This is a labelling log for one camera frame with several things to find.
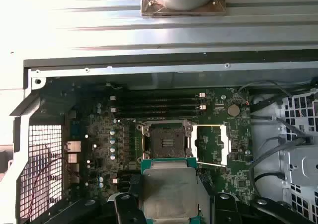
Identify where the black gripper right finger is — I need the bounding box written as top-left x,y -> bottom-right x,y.
201,173 -> 310,224

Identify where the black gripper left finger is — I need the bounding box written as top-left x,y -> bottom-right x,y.
42,173 -> 148,224

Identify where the CPU with silver top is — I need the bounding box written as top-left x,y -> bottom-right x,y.
138,158 -> 212,224

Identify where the metal socket cover frame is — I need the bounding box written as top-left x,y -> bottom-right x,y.
190,123 -> 234,168

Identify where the CPU socket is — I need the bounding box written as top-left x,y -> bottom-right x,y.
136,119 -> 195,161

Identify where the black RAM slot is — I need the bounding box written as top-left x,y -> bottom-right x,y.
110,97 -> 207,104
113,110 -> 207,118
110,91 -> 207,98
110,104 -> 207,111

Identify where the green motherboard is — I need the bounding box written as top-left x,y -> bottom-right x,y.
63,83 -> 254,207

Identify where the silver rear port block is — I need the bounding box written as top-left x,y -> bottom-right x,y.
65,141 -> 82,152
67,153 -> 81,164

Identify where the metal drive cage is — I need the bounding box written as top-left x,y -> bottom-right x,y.
278,88 -> 318,224

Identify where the silver coin battery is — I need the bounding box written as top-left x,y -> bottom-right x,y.
227,104 -> 241,117

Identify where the black open PC case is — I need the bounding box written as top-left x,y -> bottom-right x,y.
0,51 -> 318,224

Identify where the thin red wire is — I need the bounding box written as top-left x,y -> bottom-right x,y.
26,156 -> 67,219

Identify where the grey flat cable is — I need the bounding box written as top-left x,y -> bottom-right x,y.
249,114 -> 314,145

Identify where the thin black wire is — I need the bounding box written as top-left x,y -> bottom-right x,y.
237,79 -> 291,103

